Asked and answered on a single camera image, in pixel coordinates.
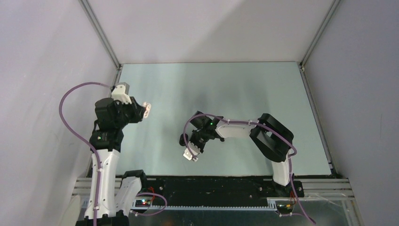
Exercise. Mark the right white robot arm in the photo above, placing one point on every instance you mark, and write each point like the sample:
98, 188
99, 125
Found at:
272, 138

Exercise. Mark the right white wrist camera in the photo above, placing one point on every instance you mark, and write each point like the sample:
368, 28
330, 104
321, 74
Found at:
191, 152

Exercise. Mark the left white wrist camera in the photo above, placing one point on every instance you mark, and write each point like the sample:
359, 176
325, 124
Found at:
120, 93

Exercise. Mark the white earbud charging case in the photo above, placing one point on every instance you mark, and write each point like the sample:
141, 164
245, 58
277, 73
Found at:
147, 107

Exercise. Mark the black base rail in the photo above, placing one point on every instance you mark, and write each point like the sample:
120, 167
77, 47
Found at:
217, 191

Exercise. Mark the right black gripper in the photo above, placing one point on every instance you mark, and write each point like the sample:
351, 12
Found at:
192, 141

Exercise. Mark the right aluminium frame post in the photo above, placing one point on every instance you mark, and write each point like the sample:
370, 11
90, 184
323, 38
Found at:
319, 32

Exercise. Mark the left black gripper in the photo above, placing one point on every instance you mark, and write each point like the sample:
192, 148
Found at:
137, 110

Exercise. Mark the aluminium frame post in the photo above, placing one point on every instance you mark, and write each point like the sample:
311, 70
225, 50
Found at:
93, 19
319, 32

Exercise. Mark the left aluminium frame post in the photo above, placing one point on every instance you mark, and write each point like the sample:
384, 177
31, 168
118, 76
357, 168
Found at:
93, 19

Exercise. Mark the black earbud charging case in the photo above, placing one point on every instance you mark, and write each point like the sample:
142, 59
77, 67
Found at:
181, 139

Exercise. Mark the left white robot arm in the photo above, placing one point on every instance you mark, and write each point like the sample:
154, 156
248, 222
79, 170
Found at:
107, 207

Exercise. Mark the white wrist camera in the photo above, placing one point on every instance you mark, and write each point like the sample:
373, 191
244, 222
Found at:
120, 93
191, 152

